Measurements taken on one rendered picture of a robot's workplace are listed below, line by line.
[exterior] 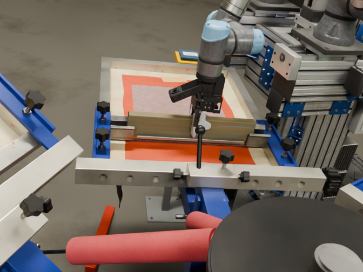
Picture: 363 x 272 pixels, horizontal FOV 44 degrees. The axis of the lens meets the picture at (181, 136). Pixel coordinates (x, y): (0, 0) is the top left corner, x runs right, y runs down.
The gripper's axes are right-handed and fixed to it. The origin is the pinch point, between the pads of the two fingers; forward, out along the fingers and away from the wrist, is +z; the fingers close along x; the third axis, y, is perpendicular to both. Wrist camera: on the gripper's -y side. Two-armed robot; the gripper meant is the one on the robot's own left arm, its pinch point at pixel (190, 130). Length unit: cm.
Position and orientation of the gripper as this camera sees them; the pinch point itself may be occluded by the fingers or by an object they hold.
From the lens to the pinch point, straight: 141.9
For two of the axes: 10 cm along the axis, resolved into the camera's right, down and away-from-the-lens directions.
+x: -1.3, -5.3, 8.4
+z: -1.5, 8.4, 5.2
